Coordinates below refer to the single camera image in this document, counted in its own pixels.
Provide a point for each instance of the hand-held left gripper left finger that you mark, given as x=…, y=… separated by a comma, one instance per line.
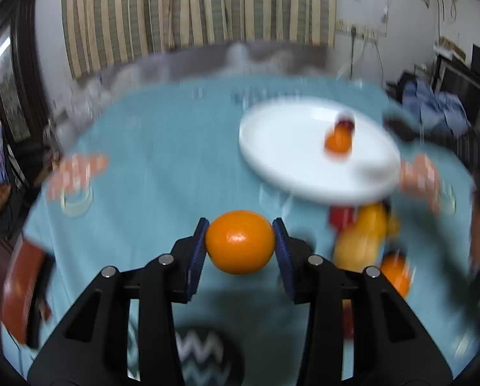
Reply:
x=197, y=249

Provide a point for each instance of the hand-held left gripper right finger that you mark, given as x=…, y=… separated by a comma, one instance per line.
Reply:
x=282, y=253

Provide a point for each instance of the yellow-orange persimmon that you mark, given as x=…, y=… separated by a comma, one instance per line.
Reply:
x=360, y=241

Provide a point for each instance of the white oval plate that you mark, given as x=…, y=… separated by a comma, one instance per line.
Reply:
x=288, y=148

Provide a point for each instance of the red plum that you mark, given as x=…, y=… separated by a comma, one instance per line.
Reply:
x=344, y=120
x=341, y=217

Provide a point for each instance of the blue printed tablecloth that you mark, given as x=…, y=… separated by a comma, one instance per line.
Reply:
x=163, y=169

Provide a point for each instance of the small orange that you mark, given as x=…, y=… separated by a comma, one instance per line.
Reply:
x=337, y=140

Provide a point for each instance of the grey sofa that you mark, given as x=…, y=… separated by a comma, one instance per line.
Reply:
x=272, y=54

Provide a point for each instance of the pile of blue clothes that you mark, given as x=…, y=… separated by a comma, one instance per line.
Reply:
x=437, y=108

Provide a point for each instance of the dark wooden cabinet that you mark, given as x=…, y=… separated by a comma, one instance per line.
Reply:
x=19, y=88

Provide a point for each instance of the striped beige curtain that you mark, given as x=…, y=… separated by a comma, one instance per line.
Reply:
x=183, y=8

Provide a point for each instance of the black furniture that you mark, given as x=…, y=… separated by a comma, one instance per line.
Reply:
x=465, y=84

